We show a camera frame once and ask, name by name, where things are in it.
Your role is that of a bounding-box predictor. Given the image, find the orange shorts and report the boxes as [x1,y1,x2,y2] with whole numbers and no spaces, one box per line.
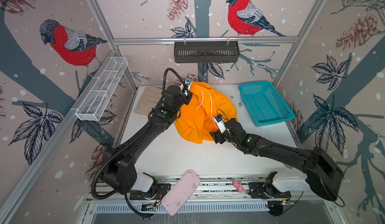
[174,82,237,144]

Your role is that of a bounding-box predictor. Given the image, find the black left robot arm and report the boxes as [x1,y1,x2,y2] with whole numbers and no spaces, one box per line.
[91,86,193,199]

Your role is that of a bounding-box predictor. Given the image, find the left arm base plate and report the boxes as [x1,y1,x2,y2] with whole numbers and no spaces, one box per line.
[129,183,171,201]

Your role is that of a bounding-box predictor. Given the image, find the black hanging wire basket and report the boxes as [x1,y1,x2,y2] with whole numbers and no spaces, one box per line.
[174,41,240,63]

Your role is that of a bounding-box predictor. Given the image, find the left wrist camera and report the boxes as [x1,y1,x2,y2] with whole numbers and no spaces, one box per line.
[179,76,193,95]

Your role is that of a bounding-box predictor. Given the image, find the aluminium horizontal frame bar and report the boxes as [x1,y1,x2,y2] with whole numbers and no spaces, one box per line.
[113,36,299,46]

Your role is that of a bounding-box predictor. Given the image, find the beige drawstring shorts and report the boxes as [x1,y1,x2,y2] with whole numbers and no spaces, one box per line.
[134,87,162,116]

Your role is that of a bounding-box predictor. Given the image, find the teal plastic basket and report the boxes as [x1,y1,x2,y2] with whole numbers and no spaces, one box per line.
[238,81,295,127]

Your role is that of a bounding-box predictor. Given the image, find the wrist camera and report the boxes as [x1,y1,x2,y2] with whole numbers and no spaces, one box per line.
[213,115,227,134]
[179,76,193,95]

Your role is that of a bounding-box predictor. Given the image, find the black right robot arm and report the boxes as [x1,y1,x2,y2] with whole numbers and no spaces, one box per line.
[210,115,343,201]

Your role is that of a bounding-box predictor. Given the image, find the white wire mesh shelf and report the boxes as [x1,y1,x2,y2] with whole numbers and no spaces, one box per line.
[75,56,128,121]

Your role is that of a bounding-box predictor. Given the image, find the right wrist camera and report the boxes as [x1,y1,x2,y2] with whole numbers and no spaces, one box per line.
[213,115,227,134]

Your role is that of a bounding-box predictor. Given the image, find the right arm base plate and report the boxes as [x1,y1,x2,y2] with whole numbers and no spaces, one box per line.
[248,171,291,200]

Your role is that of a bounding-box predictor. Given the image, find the black corrugated cable conduit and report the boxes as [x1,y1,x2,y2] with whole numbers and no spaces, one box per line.
[90,68,185,219]

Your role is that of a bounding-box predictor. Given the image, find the pink flat case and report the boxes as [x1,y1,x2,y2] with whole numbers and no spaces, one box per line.
[161,170,201,216]

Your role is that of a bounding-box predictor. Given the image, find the small pink crumpled object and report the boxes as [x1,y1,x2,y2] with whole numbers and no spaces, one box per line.
[232,180,246,194]

